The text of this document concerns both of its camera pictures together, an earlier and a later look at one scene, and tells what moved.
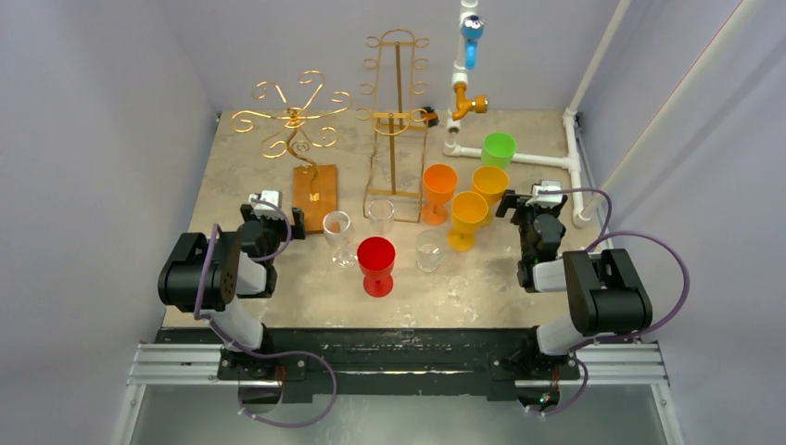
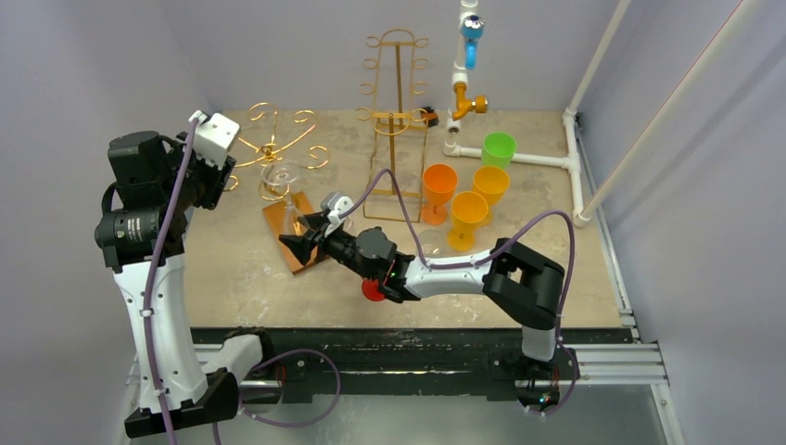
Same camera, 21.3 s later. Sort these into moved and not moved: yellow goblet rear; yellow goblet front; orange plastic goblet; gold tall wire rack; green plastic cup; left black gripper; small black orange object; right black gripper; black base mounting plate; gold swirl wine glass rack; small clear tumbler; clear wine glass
Moved: left black gripper; right black gripper; clear wine glass; gold swirl wine glass rack
Not moved: orange plastic goblet; small clear tumbler; green plastic cup; gold tall wire rack; yellow goblet rear; black base mounting plate; small black orange object; yellow goblet front
